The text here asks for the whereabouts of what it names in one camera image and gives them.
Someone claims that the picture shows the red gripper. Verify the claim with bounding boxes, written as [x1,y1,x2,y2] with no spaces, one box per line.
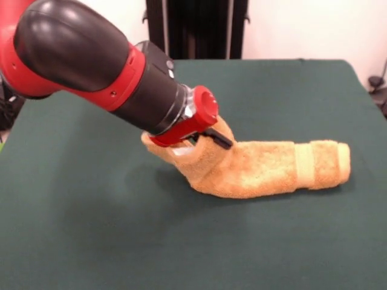
[147,85,235,150]

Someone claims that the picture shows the black metal frame stand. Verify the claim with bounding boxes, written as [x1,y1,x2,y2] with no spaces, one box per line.
[141,0,252,60]

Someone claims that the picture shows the black floor device with cable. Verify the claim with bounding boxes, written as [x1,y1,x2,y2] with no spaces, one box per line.
[367,57,387,119]

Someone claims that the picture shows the tan terry towel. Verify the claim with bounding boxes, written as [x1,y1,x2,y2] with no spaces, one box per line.
[140,116,351,200]

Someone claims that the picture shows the black cable bundle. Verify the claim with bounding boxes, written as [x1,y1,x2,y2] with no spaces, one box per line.
[0,71,27,131]

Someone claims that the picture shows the dark green table cloth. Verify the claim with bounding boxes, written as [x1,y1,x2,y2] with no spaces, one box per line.
[0,59,387,290]

